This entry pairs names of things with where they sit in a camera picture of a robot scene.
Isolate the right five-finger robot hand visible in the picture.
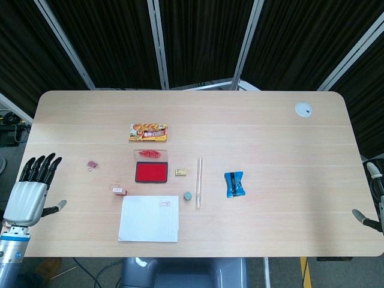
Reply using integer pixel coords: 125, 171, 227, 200
351, 161, 384, 233

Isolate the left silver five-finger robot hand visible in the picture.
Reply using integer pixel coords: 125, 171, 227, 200
2, 152, 67, 227

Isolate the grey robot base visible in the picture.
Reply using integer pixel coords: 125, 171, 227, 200
119, 257, 250, 288

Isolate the black under-table control box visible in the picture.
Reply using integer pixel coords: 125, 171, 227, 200
316, 256, 355, 262

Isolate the white lined paper sheet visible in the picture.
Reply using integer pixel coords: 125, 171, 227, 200
117, 195, 180, 242

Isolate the red ink pad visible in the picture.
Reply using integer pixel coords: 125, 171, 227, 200
133, 148, 169, 184

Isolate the white table leg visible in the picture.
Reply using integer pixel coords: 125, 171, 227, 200
262, 257, 272, 288

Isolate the orange snack box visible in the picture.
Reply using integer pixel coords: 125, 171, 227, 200
128, 122, 167, 143

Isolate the blue snack packet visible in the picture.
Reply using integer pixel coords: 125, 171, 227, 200
224, 170, 248, 199

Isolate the clear plastic ruler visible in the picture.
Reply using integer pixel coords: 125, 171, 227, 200
195, 157, 203, 210

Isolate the black equipment with cables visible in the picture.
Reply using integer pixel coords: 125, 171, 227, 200
0, 109, 31, 147

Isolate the white screen frame post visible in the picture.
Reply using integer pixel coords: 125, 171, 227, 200
0, 92, 34, 124
146, 0, 169, 89
317, 19, 384, 91
33, 0, 96, 90
232, 0, 265, 90

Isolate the black floor cable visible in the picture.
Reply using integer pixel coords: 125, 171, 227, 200
73, 257, 122, 288

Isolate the white round cable grommet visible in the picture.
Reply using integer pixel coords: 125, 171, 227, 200
294, 102, 313, 118

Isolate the white screen base frame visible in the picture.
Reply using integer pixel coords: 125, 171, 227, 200
173, 77, 262, 91

